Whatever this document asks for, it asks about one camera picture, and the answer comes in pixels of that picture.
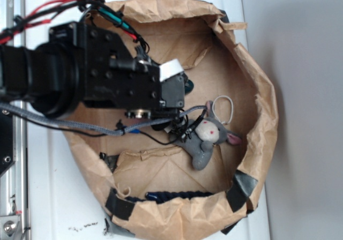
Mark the dark green plastic pickle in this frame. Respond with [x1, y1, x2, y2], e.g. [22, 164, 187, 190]
[184, 80, 194, 95]

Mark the black mounting plate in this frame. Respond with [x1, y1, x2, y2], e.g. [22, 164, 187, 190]
[0, 109, 16, 177]

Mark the brown paper bag bin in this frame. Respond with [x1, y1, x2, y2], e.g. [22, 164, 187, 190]
[65, 0, 279, 239]

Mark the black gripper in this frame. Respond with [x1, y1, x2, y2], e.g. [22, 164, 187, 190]
[80, 25, 187, 118]

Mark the grey plush bunny toy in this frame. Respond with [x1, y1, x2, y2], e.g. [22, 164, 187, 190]
[169, 101, 242, 170]

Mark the red and black wire bundle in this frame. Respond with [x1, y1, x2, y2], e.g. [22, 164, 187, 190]
[0, 0, 151, 56]

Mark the grey braided cable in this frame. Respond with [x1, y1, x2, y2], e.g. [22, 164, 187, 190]
[0, 102, 207, 137]

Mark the aluminium frame rail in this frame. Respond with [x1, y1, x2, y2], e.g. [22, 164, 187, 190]
[1, 0, 31, 239]

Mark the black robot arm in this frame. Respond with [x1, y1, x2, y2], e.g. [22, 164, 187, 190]
[1, 22, 187, 119]

